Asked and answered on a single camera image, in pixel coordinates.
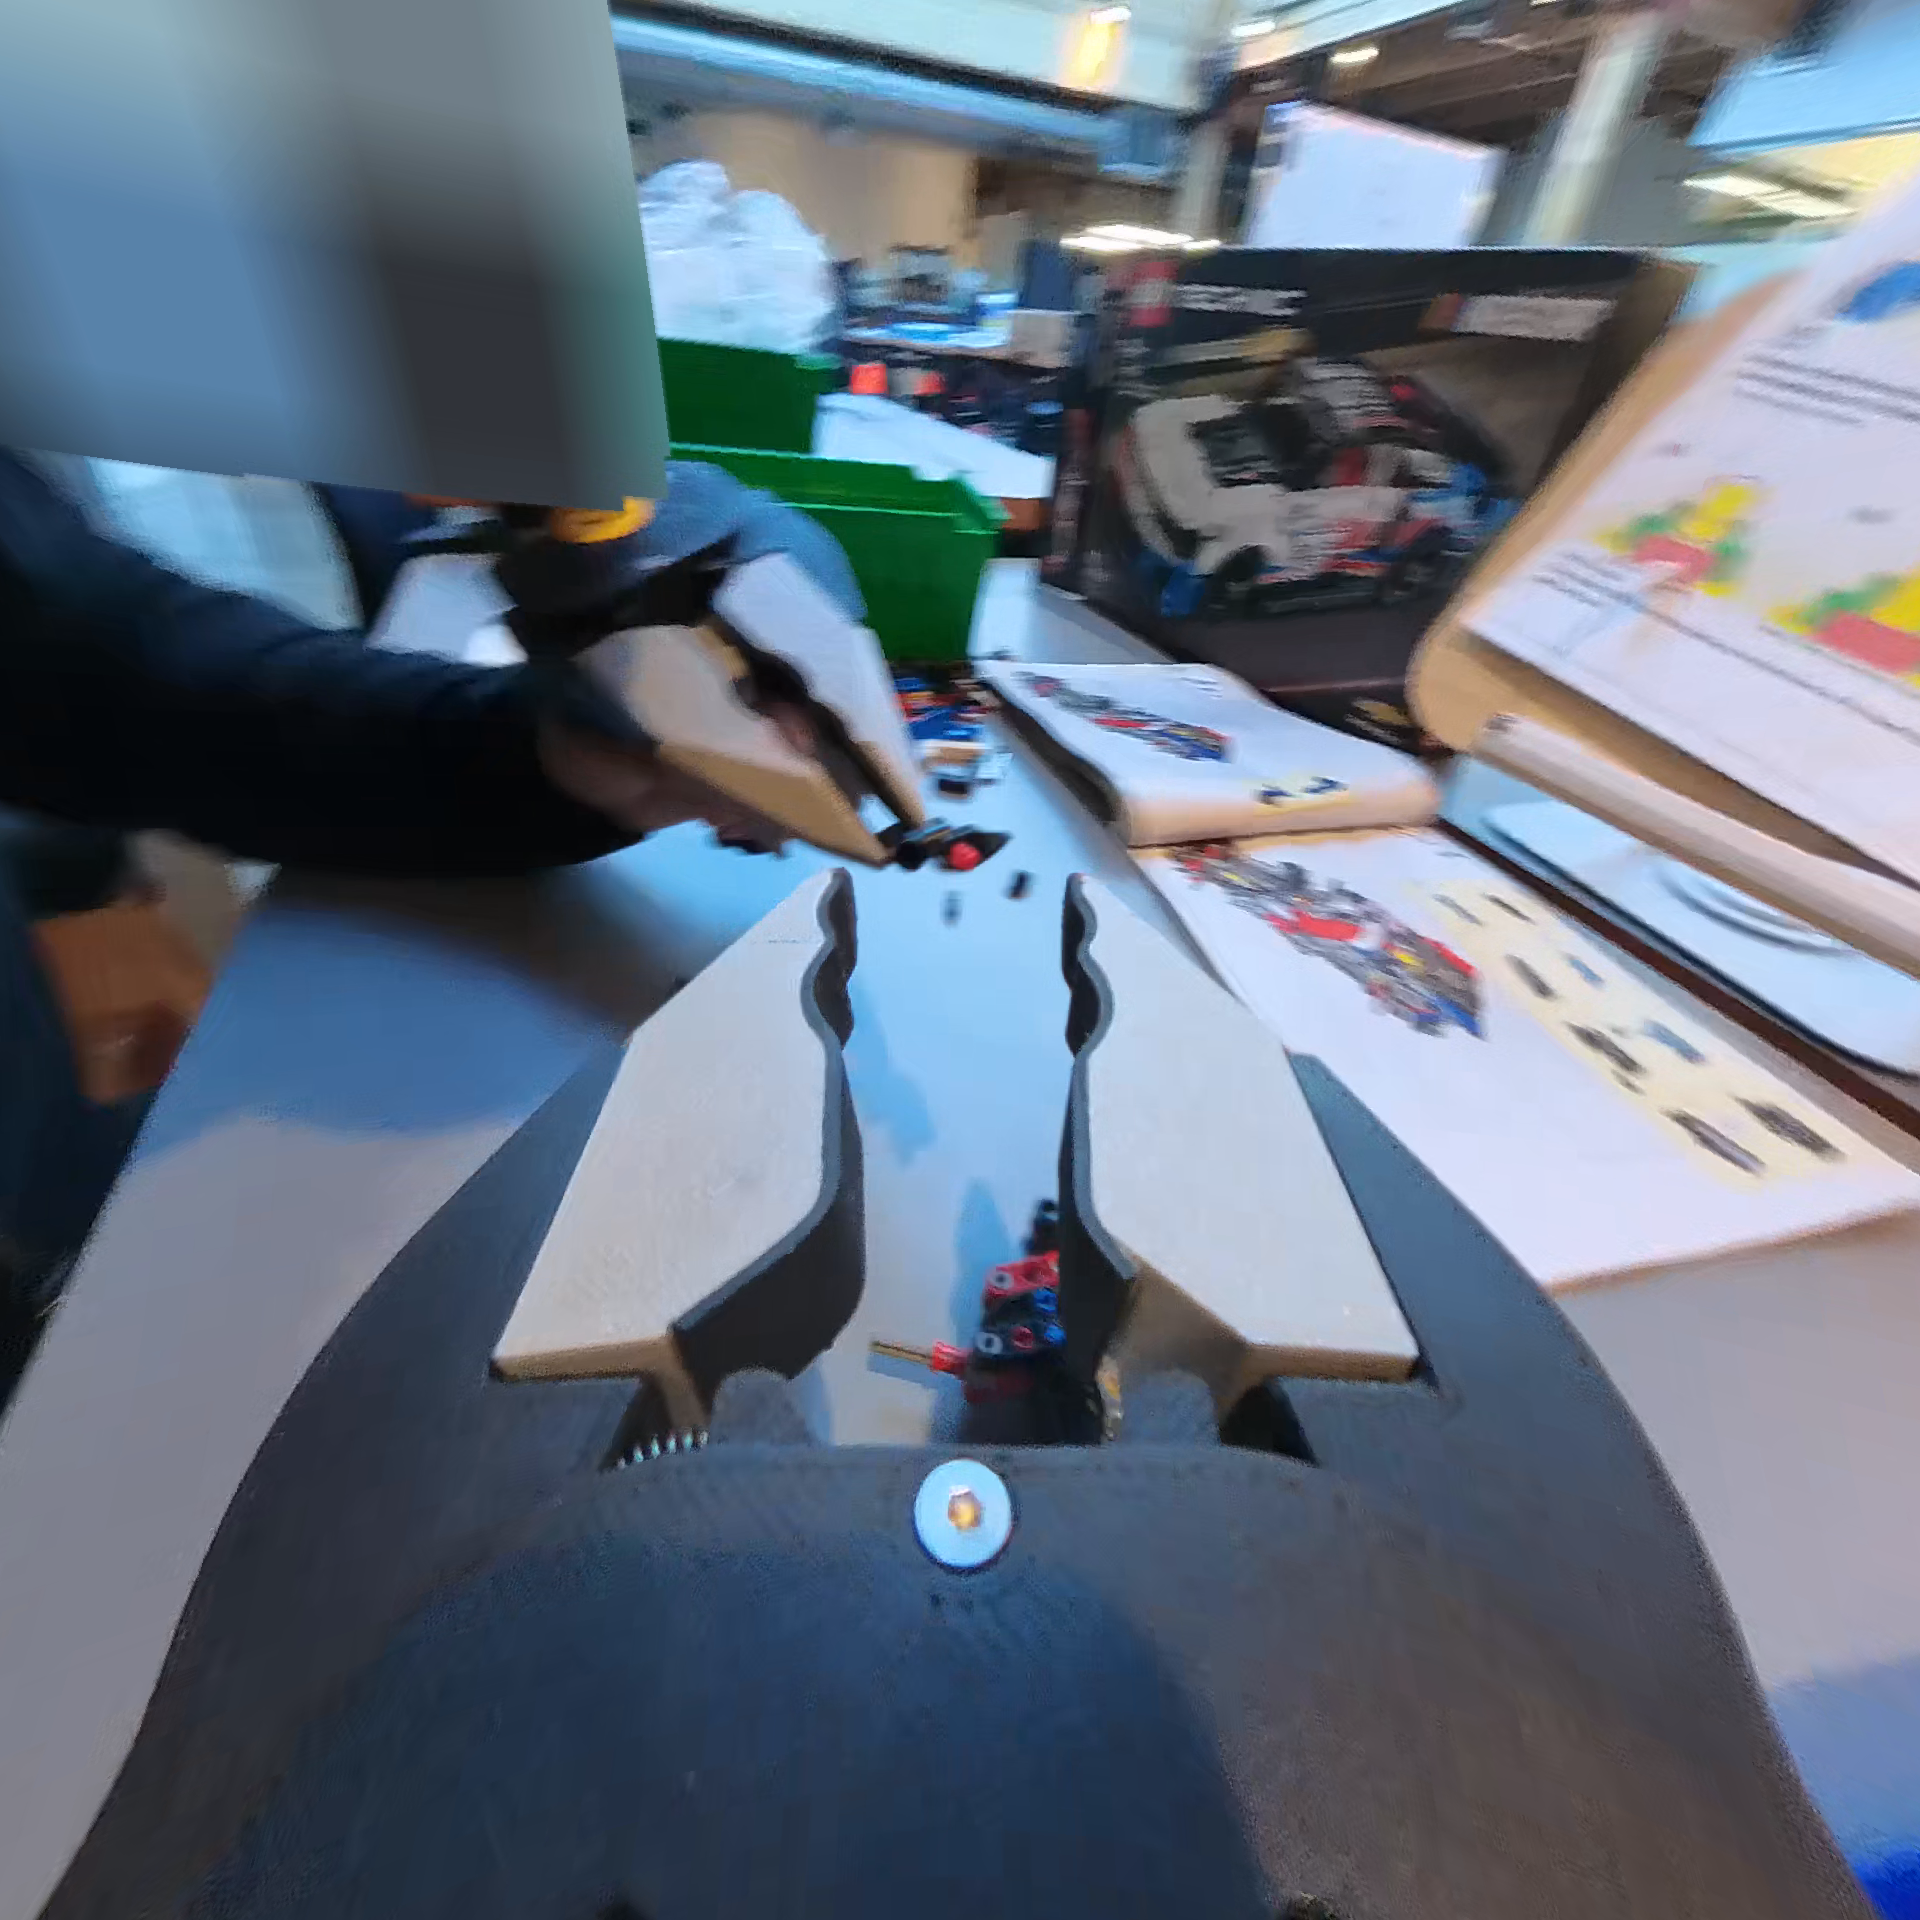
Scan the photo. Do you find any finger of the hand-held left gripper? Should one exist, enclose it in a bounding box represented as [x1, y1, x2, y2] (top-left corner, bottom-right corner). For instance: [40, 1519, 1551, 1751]
[709, 550, 932, 833]
[574, 617, 902, 871]

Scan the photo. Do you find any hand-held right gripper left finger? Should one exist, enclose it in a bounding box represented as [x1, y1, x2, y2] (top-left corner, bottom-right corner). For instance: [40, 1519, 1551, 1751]
[494, 869, 869, 1412]

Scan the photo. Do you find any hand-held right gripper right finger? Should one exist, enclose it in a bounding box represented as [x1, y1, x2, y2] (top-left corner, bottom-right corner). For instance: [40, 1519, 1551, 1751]
[1055, 871, 1420, 1425]

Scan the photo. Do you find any pile of toy bricks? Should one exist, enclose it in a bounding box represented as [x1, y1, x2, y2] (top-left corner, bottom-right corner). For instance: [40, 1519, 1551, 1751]
[892, 673, 1017, 797]

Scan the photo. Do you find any person's left forearm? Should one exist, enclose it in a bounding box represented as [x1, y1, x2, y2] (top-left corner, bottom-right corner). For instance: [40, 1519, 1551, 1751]
[0, 452, 664, 871]

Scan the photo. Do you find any grey desk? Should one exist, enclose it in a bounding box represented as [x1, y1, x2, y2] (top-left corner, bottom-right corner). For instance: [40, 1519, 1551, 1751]
[0, 563, 1920, 1920]

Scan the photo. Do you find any person's left hand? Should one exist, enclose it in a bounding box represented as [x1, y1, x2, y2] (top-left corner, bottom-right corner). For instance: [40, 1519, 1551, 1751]
[536, 717, 845, 855]

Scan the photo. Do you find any open instruction booklet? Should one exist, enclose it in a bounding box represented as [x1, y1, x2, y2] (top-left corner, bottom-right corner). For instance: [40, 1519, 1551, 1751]
[976, 659, 1920, 1293]

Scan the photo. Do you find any green plastic bin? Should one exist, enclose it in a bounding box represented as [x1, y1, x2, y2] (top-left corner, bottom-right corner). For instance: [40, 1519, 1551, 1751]
[667, 441, 1007, 666]
[657, 335, 845, 453]

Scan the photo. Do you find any partly built toy car model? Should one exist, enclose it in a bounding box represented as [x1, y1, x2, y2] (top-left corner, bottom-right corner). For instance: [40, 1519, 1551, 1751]
[869, 1200, 1120, 1447]

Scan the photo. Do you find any heap of white bags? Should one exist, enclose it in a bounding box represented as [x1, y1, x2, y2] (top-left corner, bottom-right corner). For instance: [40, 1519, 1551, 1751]
[638, 156, 842, 352]

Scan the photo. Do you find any toy race car set box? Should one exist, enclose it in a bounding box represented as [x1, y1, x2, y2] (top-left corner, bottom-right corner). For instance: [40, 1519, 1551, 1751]
[1043, 247, 1698, 746]

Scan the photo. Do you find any wooden book stand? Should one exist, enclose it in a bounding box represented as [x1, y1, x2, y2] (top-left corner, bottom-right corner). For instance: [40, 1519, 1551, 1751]
[1407, 270, 1920, 1076]

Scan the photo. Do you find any person's dark clothing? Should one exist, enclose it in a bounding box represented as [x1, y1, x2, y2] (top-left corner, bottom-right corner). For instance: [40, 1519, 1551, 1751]
[0, 818, 168, 1399]

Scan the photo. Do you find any white board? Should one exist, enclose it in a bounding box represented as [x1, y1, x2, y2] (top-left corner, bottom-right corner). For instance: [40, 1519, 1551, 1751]
[1242, 102, 1506, 254]

